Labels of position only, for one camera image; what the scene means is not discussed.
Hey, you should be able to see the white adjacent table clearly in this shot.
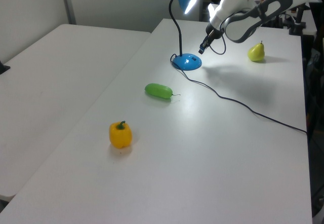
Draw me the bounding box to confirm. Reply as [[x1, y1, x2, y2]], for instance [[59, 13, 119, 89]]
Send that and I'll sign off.
[[0, 23, 152, 202]]

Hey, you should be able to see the black lamp power cable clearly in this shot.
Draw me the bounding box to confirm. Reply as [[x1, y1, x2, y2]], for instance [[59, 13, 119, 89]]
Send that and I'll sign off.
[[170, 53, 309, 134]]

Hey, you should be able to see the blue gooseneck desk lamp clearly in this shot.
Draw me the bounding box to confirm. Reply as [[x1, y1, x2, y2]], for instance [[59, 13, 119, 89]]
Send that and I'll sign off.
[[168, 0, 203, 71]]

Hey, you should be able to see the green toy cucumber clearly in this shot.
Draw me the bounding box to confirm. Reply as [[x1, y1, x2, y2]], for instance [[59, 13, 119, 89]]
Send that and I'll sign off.
[[144, 83, 181, 100]]

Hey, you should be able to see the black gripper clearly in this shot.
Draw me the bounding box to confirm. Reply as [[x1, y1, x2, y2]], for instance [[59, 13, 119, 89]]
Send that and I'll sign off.
[[198, 22, 224, 55]]

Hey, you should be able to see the yellow toy bell pepper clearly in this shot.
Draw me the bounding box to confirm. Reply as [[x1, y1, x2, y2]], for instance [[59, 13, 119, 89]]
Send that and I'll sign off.
[[109, 120, 133, 150]]

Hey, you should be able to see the yellow-green toy pear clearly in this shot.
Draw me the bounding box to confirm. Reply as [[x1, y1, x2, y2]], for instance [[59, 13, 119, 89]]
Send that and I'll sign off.
[[247, 41, 266, 62]]

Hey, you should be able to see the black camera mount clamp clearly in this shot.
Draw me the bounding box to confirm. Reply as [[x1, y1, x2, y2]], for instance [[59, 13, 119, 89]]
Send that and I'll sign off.
[[288, 2, 311, 36]]

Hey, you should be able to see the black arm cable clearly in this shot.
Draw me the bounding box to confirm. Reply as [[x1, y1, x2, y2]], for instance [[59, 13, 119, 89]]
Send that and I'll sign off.
[[209, 27, 227, 56]]

